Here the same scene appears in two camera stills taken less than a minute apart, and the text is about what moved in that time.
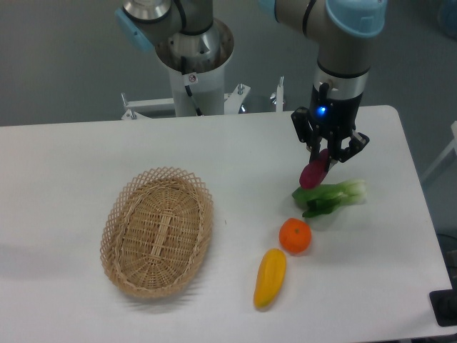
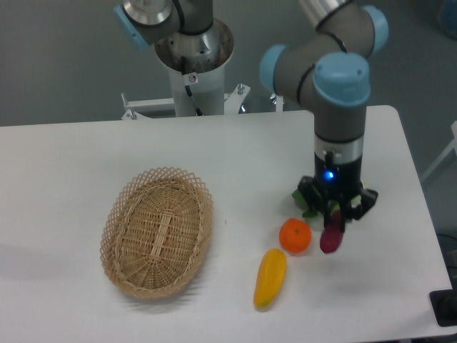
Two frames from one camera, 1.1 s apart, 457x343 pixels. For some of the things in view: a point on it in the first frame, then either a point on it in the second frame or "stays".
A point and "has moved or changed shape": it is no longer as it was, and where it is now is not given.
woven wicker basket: (155, 231) stays
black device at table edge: (443, 304) stays
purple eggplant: (313, 174) has moved or changed shape
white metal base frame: (134, 107) stays
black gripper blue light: (333, 116) -> (337, 179)
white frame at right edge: (450, 148) stays
